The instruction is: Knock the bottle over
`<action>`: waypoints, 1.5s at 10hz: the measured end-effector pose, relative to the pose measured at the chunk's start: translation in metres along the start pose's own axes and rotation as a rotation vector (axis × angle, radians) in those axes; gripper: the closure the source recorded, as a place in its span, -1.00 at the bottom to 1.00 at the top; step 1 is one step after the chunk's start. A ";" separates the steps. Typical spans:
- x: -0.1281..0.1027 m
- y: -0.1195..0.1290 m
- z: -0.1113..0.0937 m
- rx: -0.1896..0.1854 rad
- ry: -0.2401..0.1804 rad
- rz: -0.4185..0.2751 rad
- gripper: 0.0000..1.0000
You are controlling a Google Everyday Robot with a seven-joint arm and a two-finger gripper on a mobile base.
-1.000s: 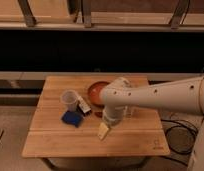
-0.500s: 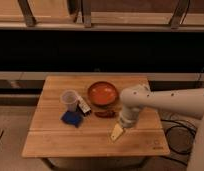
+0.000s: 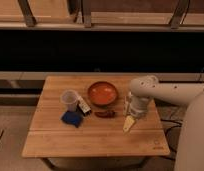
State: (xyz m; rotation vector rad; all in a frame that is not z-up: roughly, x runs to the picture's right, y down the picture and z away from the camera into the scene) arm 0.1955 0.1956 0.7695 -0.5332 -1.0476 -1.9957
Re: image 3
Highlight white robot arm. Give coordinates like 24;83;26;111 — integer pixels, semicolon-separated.
123;75;204;171

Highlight clear plastic cup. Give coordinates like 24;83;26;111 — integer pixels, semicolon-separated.
60;90;78;111

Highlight wooden table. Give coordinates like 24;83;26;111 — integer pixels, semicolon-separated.
22;75;170;158

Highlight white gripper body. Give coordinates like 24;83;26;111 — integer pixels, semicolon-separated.
129;95;151;119

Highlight dark red chili pepper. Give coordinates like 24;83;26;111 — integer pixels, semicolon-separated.
95;110;116;118

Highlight orange bowl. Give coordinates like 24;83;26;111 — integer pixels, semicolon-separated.
87;81;118;106

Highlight small black white box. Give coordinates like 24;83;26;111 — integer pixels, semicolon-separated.
78;96;91;116

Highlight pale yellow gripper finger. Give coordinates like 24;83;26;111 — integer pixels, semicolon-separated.
123;115;136;132

